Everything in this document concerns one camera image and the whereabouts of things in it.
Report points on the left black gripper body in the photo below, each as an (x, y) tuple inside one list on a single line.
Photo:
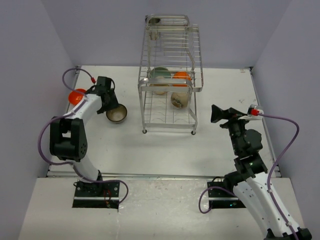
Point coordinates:
[(112, 104)]

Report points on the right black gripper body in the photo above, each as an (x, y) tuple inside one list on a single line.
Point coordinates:
[(235, 127)]

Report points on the cream beige bowl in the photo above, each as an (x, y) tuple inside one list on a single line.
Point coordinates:
[(157, 92)]

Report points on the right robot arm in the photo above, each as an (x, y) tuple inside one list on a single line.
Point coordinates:
[(251, 181)]

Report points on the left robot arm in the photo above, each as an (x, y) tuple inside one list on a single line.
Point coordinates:
[(68, 139)]

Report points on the orange bowl in rack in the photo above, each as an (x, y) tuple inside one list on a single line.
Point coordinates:
[(181, 75)]

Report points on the green bowl in rack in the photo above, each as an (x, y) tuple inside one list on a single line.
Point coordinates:
[(160, 71)]

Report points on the metal two-tier dish rack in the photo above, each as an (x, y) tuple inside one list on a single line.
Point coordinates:
[(178, 48)]

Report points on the orange bowl on table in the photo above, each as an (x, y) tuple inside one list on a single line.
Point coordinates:
[(76, 96)]

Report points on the metal utensil cup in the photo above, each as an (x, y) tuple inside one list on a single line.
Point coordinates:
[(153, 29)]

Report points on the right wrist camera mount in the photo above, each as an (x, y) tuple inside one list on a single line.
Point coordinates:
[(253, 114)]

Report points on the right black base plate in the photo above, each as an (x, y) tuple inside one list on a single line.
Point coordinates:
[(219, 199)]

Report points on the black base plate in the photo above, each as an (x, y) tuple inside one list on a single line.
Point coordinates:
[(96, 195), (219, 199)]

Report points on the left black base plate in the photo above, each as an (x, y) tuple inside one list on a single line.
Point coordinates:
[(96, 195)]

